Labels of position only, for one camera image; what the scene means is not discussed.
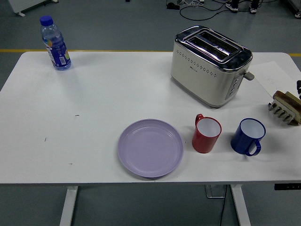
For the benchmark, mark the cream and chrome toaster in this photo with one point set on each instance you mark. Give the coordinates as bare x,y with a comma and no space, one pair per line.
202,77

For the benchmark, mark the white equipment base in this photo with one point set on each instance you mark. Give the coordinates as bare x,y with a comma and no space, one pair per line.
296,8

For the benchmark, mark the metal toast rack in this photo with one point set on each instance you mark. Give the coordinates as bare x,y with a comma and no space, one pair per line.
281,115

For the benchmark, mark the clear plastic under-table bracket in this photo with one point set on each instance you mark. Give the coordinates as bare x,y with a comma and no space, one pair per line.
215,191

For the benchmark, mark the person's foot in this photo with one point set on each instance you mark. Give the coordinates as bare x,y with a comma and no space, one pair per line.
253,8
232,7

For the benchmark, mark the blue-capped plastic water bottle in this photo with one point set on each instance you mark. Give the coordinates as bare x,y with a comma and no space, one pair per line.
57,47

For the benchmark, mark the white panel stand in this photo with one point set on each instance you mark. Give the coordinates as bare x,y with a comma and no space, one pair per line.
23,4

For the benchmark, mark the brown bread slice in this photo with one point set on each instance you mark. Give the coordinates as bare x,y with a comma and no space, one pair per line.
285,98

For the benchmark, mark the black table control panel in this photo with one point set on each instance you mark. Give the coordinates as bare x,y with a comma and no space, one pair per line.
287,186

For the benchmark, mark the lilac round plate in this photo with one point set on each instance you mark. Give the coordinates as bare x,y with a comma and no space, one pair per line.
150,148

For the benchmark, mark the red mug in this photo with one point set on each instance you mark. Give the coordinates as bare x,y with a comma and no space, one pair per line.
203,142

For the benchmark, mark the white table leg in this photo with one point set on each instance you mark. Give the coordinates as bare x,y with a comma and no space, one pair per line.
241,207
68,207

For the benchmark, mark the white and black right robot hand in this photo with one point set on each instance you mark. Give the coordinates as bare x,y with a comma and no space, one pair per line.
299,87

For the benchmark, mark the blue mug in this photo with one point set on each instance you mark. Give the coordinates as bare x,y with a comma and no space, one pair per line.
242,141

